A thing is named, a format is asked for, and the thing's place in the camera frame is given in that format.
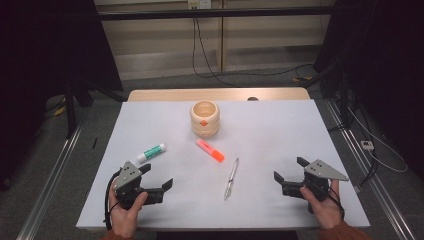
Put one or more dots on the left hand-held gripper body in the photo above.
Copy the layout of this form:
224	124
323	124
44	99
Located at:
128	175

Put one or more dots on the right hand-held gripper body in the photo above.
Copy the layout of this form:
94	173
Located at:
320	171

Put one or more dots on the green and white marker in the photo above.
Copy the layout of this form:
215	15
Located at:
151	152

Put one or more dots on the silver pen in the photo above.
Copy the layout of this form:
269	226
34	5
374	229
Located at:
232	178

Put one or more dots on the orange highlighter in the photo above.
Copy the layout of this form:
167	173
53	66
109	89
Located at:
210	151

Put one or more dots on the round wooden pen holder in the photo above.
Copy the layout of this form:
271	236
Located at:
205	128

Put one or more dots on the person's right hand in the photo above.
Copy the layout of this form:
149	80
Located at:
328	211

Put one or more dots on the person's left hand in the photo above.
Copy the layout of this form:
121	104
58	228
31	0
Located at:
125	220

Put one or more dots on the white table mat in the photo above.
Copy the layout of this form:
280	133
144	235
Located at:
266	133

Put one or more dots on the white power adapter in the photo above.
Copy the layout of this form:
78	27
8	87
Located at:
367	145

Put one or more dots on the black metal stand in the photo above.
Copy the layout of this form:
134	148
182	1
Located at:
343	100
70	110

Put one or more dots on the black curtain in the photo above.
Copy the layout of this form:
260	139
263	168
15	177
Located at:
40	66
386	66

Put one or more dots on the black horizontal bar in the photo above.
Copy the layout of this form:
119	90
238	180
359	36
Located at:
216	13

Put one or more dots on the aluminium floor rail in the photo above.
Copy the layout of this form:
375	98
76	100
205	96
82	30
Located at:
376	183
50	183

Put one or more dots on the white wall socket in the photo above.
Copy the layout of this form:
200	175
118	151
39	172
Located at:
199	4

